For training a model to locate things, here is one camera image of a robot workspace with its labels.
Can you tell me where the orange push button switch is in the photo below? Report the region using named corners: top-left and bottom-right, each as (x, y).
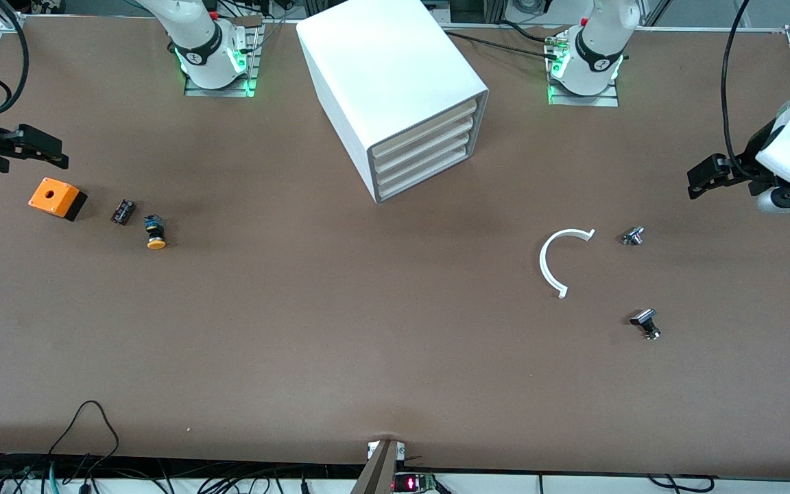
top-left (145, 215), bottom-right (168, 250)

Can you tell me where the orange box with black base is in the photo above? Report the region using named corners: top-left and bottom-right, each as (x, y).
top-left (28, 177), bottom-right (88, 222)

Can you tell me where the device with red LED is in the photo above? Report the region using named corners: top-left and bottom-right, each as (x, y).
top-left (393, 472), bottom-right (437, 493)

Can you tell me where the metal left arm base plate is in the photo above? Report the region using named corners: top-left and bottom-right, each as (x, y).
top-left (547, 38), bottom-right (621, 107)

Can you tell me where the black-headed silver switch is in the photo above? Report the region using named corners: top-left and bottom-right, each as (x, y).
top-left (630, 309), bottom-right (662, 341)

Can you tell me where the white curved plastic ring piece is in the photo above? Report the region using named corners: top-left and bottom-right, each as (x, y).
top-left (539, 228), bottom-right (596, 300)

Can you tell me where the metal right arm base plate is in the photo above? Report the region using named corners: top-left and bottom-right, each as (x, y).
top-left (184, 24), bottom-right (262, 98)

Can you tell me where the black cable behind cabinet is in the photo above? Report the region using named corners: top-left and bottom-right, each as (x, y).
top-left (444, 21), bottom-right (564, 61)

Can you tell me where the looped black cable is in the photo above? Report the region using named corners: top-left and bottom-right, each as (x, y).
top-left (45, 400), bottom-right (121, 474)

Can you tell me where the black cable under table edge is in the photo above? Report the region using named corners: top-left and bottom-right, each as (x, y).
top-left (645, 475), bottom-right (718, 493)

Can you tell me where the brown camera mount post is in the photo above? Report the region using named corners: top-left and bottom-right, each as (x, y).
top-left (350, 439), bottom-right (399, 494)

